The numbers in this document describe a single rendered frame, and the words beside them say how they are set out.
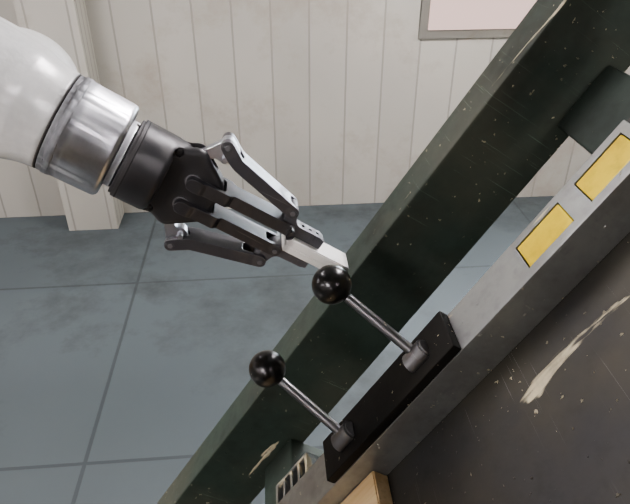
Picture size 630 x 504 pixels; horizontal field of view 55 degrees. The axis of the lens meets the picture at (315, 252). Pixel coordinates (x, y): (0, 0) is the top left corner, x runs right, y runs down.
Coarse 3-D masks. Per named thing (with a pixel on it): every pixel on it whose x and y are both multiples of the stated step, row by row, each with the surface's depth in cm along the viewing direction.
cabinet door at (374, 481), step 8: (376, 472) 59; (368, 480) 59; (376, 480) 58; (384, 480) 59; (360, 488) 60; (368, 488) 58; (376, 488) 58; (384, 488) 58; (352, 496) 60; (360, 496) 59; (368, 496) 58; (376, 496) 57; (384, 496) 57
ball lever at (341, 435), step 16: (272, 352) 61; (256, 368) 60; (272, 368) 60; (272, 384) 60; (288, 384) 61; (304, 400) 60; (320, 416) 60; (336, 432) 60; (352, 432) 59; (336, 448) 60
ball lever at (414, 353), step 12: (324, 276) 55; (336, 276) 55; (348, 276) 56; (312, 288) 56; (324, 288) 55; (336, 288) 55; (348, 288) 56; (324, 300) 56; (336, 300) 55; (348, 300) 56; (360, 312) 56; (372, 312) 56; (372, 324) 56; (384, 324) 55; (396, 336) 55; (408, 348) 55; (420, 348) 54; (408, 360) 55; (420, 360) 54
